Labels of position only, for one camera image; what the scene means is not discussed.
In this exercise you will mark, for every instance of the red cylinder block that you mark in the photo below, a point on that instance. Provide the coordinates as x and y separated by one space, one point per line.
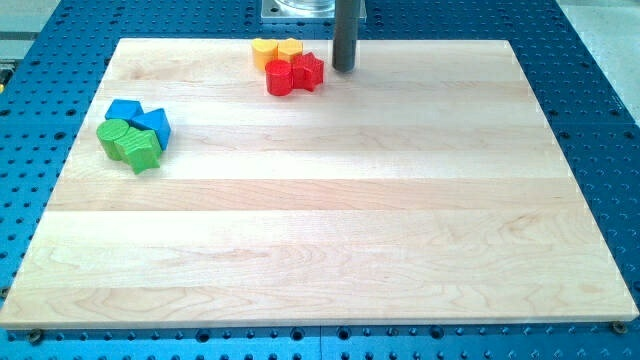
278 77

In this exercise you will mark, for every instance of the green cylinder block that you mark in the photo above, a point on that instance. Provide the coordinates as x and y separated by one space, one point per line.
108 133

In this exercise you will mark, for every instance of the light wooden board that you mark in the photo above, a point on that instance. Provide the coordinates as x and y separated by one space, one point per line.
426 187

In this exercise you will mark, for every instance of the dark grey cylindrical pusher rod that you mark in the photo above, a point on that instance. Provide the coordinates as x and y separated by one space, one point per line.
346 18

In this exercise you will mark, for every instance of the clear robot base plate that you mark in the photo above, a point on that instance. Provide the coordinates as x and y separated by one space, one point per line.
290 11

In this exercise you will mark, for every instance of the yellow hexagon block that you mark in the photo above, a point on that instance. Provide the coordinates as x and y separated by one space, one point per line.
288 49

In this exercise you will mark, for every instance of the blue triangle block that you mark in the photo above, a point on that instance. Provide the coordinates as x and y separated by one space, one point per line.
157 121

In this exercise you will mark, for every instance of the blue cube block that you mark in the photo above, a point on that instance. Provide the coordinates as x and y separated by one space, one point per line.
123 109

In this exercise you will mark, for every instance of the yellow heart block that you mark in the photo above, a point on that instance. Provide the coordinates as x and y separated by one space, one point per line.
263 52

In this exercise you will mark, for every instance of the green star block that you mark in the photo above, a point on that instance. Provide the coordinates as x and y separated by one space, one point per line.
140 149

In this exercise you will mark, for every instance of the red star block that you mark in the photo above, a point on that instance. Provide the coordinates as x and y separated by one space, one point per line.
307 71

